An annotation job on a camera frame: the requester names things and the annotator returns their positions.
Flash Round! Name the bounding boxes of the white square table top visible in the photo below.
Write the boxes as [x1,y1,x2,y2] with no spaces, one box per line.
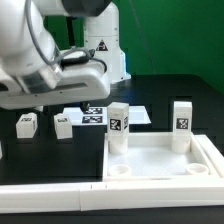
[103,132,224,181]

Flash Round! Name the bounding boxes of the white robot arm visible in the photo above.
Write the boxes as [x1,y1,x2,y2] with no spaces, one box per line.
[0,0,130,110]

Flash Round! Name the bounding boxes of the white sheet with tags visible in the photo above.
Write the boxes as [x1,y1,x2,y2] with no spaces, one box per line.
[63,106,151,126]

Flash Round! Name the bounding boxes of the white front fence bar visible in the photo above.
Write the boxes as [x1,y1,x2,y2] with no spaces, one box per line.
[0,178,224,214]

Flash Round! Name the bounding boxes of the white block at left edge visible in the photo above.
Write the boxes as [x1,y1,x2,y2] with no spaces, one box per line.
[0,141,3,160]

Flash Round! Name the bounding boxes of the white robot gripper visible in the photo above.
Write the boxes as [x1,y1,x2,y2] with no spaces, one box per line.
[0,61,110,113]

